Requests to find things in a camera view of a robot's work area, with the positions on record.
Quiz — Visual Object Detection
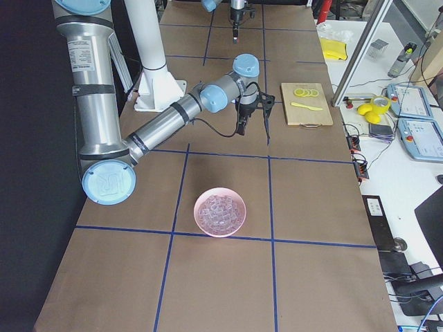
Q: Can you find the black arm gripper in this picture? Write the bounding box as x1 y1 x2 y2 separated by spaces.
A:
230 8 244 44

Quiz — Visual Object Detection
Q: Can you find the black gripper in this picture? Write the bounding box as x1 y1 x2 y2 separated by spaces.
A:
236 103 255 136

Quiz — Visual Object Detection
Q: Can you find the pile of clear ice cubes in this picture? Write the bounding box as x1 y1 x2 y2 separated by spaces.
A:
197 195 244 235

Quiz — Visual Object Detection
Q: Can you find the top lemon slice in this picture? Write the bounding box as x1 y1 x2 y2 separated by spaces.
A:
293 89 305 97

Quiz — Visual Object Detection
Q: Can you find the bamboo cutting board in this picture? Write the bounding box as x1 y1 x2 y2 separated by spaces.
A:
280 83 334 128

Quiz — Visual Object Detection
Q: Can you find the yellow plastic knife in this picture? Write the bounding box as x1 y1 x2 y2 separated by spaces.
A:
290 102 323 111

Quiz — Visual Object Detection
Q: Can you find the pink bowl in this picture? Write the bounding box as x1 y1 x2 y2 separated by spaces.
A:
193 187 246 238

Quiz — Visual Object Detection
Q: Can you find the yellow cloth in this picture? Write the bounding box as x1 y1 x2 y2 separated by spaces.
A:
320 38 348 60

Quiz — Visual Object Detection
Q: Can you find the yellow lemon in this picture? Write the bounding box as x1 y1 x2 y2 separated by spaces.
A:
357 104 381 125

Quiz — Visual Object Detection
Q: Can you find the yellow tape roll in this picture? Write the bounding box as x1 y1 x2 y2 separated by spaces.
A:
370 96 391 115

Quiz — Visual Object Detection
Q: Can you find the upper teach pendant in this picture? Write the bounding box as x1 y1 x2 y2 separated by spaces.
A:
386 84 433 119

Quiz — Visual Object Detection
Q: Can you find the teach pendant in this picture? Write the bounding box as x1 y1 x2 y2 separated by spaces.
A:
397 118 442 163
386 84 433 119

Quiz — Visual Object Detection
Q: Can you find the lower teach pendant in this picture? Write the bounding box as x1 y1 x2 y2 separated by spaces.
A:
397 118 442 163

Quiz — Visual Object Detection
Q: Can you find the black cable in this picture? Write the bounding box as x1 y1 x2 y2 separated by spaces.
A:
192 81 262 138

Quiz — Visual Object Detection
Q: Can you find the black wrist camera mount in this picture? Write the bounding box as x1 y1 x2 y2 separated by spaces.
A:
259 92 275 120

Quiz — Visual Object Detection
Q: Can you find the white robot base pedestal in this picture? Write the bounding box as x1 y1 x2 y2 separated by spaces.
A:
125 0 186 112

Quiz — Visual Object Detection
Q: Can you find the aluminium frame post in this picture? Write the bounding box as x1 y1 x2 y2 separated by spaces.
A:
331 0 393 107

